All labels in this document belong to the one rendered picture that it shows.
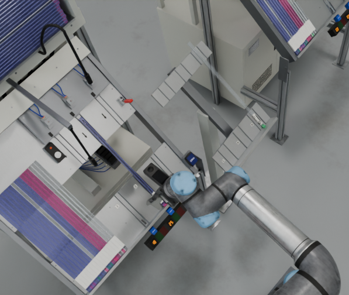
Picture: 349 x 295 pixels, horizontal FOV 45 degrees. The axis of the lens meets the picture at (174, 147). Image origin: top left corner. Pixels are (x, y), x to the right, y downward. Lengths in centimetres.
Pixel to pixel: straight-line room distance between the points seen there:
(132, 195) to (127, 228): 13
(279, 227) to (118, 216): 73
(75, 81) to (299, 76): 182
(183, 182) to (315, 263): 43
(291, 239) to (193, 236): 130
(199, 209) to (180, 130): 156
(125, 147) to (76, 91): 56
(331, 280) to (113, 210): 89
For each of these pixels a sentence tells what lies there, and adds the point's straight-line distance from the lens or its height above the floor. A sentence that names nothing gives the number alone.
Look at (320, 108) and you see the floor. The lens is 290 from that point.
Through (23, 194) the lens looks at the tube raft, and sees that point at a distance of 164.
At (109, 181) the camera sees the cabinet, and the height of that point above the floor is 62.
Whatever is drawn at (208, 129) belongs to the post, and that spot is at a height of 71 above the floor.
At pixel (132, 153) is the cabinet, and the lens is 206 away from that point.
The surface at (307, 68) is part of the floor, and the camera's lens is 310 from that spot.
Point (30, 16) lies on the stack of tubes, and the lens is 146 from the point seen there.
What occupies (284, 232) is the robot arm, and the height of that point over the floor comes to 116.
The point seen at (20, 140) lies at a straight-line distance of 165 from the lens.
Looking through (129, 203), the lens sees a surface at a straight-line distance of 173.
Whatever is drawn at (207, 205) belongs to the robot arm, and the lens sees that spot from 131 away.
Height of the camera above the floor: 234
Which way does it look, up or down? 58 degrees down
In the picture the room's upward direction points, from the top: 18 degrees counter-clockwise
